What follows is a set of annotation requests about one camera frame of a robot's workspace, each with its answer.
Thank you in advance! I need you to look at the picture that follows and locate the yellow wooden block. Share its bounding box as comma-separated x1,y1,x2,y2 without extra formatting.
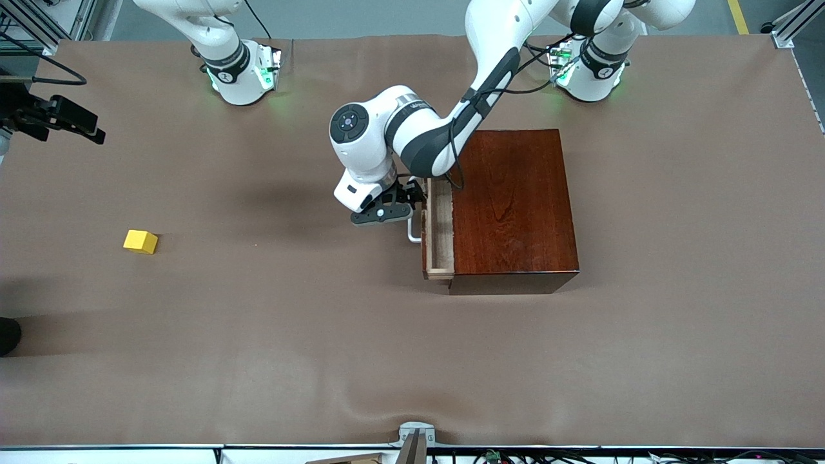
123,229,159,255

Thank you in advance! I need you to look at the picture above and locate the dark wooden drawer cabinet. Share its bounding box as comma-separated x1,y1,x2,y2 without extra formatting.
447,129,580,296

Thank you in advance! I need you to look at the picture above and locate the brown table cover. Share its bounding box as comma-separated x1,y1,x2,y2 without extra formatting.
0,35,825,449

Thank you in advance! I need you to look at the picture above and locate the black rounded object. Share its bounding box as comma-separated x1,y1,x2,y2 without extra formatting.
0,317,22,357

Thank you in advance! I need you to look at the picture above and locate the brown cardboard piece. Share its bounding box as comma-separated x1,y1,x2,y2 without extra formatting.
303,452,387,464

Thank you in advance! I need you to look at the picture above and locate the yellow floor tape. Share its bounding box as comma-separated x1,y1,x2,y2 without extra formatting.
727,0,752,35

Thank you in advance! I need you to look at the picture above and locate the aluminium frame profile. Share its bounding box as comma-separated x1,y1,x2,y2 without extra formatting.
770,0,825,50
0,0,99,56

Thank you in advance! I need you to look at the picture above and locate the black arm base cable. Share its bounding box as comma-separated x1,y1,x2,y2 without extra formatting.
523,40,558,70

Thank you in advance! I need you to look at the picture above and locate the thin black cable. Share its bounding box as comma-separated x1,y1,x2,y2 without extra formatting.
242,0,271,39

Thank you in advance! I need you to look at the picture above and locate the grey metal bracket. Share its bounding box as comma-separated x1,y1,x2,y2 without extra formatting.
398,421,437,449

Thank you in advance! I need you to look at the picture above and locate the aluminium profile post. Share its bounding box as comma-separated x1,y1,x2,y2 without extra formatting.
394,430,428,464

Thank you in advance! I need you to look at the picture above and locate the white table edge rail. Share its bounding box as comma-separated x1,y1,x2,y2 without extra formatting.
0,443,825,464

